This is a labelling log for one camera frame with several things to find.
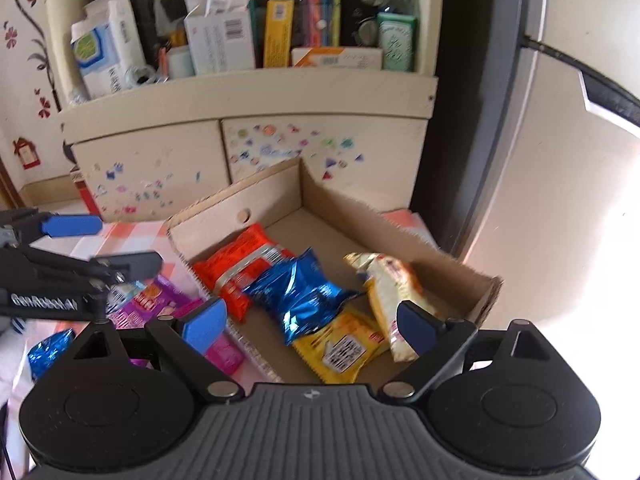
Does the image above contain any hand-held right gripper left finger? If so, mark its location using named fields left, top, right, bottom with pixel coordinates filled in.
left=72, top=297, right=246, bottom=402

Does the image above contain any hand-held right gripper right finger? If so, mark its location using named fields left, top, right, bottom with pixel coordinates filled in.
left=380, top=300, right=551, bottom=403

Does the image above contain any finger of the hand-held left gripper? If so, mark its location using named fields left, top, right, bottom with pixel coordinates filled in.
left=87, top=251, right=164, bottom=282
left=0, top=207, right=103, bottom=250

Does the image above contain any magenta snack packet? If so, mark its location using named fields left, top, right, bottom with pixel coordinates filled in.
left=187, top=297, right=246, bottom=376

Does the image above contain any purple snack packet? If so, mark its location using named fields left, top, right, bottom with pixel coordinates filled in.
left=107, top=275, right=193, bottom=331

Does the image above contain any pale cartoon snack packet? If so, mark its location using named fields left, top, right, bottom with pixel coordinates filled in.
left=344, top=251, right=451, bottom=363

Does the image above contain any blue foil snack packet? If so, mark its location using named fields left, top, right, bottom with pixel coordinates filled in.
left=27, top=329, right=76, bottom=381
left=242, top=247, right=366, bottom=346

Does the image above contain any orange snack packet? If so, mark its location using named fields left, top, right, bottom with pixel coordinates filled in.
left=192, top=223, right=296, bottom=323

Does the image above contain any yellow snack packet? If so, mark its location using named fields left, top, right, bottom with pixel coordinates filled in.
left=292, top=307, right=391, bottom=386

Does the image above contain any white printed cardboard box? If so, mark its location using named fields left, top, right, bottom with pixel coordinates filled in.
left=165, top=157, right=503, bottom=386

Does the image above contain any red patterned box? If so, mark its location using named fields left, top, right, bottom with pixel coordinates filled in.
left=70, top=170, right=103, bottom=223

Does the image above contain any wooden cabinet with stickers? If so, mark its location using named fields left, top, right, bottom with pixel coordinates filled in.
left=55, top=0, right=441, bottom=223

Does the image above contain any white blue tissue pack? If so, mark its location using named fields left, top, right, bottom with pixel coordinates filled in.
left=70, top=0, right=148, bottom=101

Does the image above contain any small white jar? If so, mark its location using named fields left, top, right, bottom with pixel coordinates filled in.
left=166, top=45, right=196, bottom=79

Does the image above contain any white refrigerator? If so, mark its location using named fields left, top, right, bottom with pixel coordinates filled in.
left=435, top=0, right=640, bottom=321

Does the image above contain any white open carton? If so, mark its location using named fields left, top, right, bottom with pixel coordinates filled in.
left=182, top=0, right=258, bottom=76

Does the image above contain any yellow tall box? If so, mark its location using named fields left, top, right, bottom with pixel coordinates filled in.
left=262, top=0, right=296, bottom=68

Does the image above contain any orange white flat box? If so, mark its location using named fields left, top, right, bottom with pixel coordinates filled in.
left=291, top=46, right=385, bottom=70

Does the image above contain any green glass bottle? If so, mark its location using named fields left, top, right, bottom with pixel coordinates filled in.
left=375, top=0, right=418, bottom=73

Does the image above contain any coloured marker pen set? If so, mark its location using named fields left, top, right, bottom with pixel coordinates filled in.
left=298, top=0, right=343, bottom=51

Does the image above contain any red house wall sticker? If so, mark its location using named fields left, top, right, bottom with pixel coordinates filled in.
left=12, top=137, right=41, bottom=170

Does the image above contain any flower vine wall sticker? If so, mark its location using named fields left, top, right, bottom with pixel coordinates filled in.
left=2, top=0, right=56, bottom=118

